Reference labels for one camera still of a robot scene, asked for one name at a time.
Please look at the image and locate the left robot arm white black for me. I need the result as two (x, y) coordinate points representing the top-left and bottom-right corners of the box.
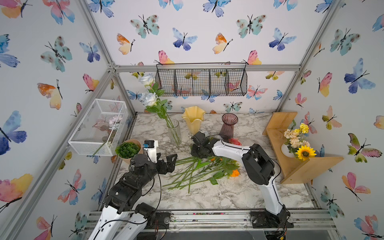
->
(89, 154), (178, 240)

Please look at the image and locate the metal base rail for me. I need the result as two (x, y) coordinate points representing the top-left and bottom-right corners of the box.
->
(86, 208), (337, 233)

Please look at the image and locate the pile of green flower stems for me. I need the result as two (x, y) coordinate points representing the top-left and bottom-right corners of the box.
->
(165, 157), (240, 193)

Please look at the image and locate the white rose stem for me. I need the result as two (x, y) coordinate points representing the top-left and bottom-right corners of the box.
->
(139, 74), (165, 97)
(139, 91), (182, 146)

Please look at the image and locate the white mesh wall basket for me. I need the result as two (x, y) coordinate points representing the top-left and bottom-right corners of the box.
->
(68, 99), (129, 157)

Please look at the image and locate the yellow ruffled vase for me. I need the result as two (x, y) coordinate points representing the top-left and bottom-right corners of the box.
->
(182, 106), (206, 136)

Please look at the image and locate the pink artificial rose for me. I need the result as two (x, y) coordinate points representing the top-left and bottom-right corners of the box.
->
(229, 138), (242, 146)

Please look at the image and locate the clear glass vase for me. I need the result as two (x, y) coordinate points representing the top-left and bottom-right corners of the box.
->
(167, 120), (182, 147)

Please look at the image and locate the purple ribbed glass vase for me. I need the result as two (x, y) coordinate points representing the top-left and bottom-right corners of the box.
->
(219, 113), (238, 141)

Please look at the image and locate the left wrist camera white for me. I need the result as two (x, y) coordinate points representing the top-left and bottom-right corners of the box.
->
(143, 140), (159, 164)

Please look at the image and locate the black wire wall basket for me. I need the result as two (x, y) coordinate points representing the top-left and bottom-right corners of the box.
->
(156, 63), (248, 97)

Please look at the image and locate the potted green succulent plant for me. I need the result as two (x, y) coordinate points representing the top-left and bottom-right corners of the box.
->
(115, 139), (143, 164)

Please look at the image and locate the wooden corner shelf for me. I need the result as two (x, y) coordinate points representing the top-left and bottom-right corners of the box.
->
(263, 112), (344, 184)

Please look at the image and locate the orange flower front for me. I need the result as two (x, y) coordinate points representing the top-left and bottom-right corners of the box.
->
(231, 170), (240, 178)

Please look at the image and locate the sunflower bouquet in white vase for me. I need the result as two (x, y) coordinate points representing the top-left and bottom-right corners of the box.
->
(284, 123), (317, 162)

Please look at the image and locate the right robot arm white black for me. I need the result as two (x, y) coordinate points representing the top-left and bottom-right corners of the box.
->
(191, 132), (294, 230)

